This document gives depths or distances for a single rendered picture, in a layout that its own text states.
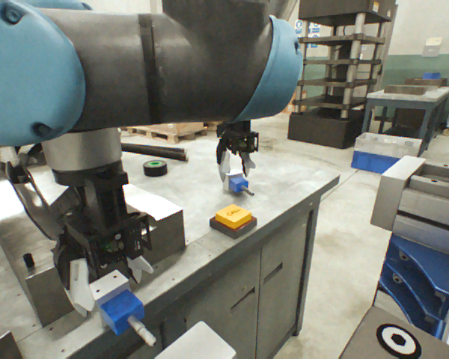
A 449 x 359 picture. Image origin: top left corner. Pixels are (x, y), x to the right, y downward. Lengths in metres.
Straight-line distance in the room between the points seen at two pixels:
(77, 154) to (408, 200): 0.44
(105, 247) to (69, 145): 0.12
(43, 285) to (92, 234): 0.16
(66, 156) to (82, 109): 0.13
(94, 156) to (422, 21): 6.62
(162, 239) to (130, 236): 0.20
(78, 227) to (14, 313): 0.25
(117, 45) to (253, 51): 0.08
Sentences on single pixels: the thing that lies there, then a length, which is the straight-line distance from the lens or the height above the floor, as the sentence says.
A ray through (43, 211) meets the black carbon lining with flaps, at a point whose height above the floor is 0.88.
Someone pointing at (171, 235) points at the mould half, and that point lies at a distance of 0.55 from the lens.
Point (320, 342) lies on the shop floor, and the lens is 1.49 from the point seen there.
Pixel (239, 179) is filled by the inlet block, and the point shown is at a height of 0.84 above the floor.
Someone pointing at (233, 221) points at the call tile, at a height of 0.84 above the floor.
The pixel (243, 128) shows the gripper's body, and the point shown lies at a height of 1.00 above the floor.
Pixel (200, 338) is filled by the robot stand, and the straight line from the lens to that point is 0.20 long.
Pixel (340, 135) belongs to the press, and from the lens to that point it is 4.30.
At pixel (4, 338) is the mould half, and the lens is 0.46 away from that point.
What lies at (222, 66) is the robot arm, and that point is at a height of 1.15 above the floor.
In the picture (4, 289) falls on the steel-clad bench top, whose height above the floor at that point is 0.80.
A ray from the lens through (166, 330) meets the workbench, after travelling 0.66.
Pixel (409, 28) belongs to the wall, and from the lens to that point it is 6.78.
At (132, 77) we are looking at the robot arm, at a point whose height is 1.14.
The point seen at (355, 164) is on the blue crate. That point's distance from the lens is 3.57.
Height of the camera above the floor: 1.15
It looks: 23 degrees down
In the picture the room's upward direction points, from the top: straight up
